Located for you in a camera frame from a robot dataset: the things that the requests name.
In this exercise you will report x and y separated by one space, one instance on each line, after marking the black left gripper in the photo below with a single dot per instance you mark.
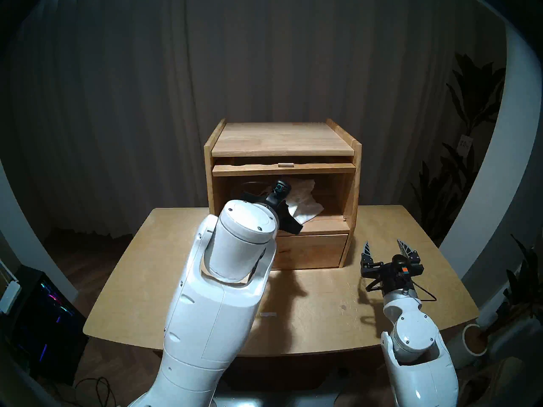
282 209

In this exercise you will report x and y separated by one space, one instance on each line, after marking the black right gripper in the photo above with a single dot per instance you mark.
372 270

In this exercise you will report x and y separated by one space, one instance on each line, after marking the white shirt with red print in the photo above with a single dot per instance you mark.
305 202

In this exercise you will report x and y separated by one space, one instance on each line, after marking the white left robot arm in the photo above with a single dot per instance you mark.
216 304

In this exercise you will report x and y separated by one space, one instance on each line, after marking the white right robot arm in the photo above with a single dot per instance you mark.
418 368

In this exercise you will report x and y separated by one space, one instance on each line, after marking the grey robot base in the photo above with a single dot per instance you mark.
297 400

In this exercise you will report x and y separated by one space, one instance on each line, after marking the wooden drawer with knob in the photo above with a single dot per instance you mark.
314 251

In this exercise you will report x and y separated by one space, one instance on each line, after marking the wooden sliding panel with knob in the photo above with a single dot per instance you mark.
246 170

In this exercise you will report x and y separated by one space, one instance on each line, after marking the wooden cabinet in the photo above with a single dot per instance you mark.
280 139

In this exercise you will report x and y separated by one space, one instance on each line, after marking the white round plant pot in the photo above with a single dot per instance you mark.
466 351

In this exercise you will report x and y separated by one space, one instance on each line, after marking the white paper plant tag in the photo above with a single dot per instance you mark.
465 144

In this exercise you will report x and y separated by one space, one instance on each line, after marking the grey curtain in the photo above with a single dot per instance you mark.
254 50

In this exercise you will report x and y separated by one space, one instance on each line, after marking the tall dark leafy plant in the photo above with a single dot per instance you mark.
475 92

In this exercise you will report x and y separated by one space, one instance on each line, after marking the black computer tower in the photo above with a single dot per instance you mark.
46 325

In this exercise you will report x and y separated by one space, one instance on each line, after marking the white box device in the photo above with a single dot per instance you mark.
9 296

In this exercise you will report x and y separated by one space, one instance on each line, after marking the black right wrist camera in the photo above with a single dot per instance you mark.
401 264

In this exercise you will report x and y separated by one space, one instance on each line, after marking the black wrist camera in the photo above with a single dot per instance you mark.
401 264
281 189

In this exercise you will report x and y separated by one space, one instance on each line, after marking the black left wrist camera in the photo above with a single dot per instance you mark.
281 189

